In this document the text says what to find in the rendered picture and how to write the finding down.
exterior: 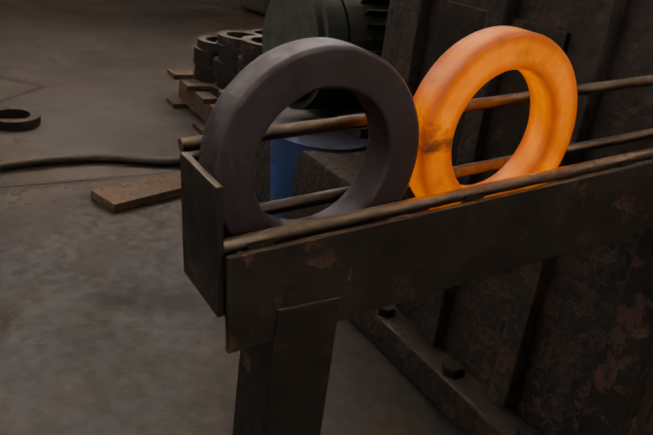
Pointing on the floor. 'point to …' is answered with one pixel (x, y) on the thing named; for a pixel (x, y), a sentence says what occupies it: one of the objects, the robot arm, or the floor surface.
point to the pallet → (214, 70)
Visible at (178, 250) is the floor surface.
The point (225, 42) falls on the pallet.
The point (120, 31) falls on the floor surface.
